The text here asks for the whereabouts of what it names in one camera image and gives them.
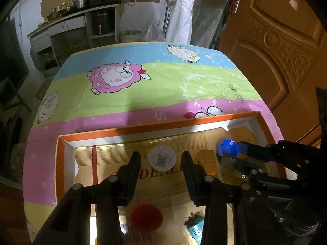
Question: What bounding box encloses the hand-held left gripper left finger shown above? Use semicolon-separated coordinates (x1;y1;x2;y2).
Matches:
32;151;142;245

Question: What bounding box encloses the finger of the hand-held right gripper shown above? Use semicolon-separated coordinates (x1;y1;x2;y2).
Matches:
220;156;269;182
236;140;290;163

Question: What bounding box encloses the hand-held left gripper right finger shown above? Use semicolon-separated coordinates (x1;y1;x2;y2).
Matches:
181;151;253;245

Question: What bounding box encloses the blue bottle cap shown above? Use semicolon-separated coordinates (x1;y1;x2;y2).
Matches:
217;138;239;157

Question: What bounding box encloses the white cap with code print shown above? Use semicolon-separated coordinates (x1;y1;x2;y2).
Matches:
148;145;177;172

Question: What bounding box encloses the red bottle cap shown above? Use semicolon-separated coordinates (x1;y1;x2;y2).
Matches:
129;204;164;231

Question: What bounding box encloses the orange rimmed cardboard box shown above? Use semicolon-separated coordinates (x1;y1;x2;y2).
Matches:
55;111;287;245

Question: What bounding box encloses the gold cardboard liner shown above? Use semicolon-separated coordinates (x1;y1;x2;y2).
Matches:
73;128;271;245

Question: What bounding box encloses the sheep printed tablecloth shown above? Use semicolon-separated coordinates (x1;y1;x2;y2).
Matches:
22;42;285;245

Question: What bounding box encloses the carved wooden door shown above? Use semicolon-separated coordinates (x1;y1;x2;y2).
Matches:
218;0;327;145

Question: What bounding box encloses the dark folding chair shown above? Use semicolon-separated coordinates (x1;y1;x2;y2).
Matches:
0;77;32;182

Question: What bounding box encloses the white bucket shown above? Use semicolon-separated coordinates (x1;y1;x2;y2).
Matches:
119;30;142;44

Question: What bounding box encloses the white hanging sack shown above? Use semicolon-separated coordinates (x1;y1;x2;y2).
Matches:
165;0;195;45

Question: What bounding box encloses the clear plastic bag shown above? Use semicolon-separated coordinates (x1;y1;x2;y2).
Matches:
145;19;166;42

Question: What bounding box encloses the black air fryer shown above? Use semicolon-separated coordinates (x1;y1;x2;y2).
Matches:
92;11;113;36

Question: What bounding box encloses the white kitchen counter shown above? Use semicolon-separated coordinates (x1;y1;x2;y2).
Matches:
27;3;121;65

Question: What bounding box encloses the steel cooking pot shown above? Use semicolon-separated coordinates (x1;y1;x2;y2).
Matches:
73;0;92;9

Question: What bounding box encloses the metal door handle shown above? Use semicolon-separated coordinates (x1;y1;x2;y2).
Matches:
230;0;244;14

